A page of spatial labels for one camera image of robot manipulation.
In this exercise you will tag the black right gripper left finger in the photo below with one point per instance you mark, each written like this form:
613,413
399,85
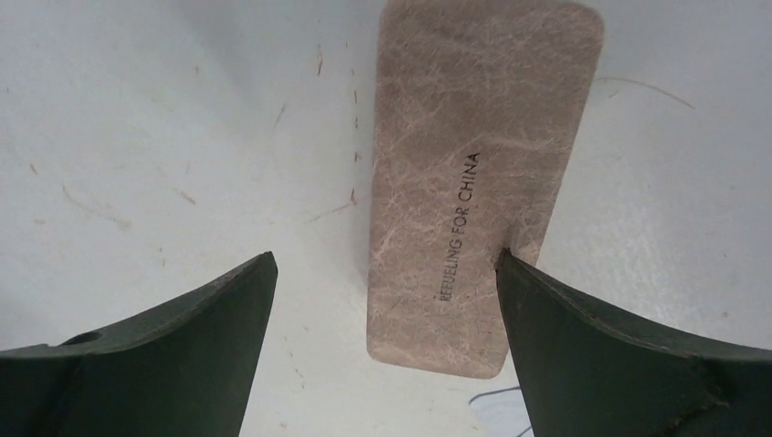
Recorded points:
183,368

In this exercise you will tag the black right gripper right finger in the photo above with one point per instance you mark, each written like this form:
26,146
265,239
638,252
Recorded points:
589,368

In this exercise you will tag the light blue cleaning cloth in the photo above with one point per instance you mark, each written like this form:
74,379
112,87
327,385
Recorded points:
502,413

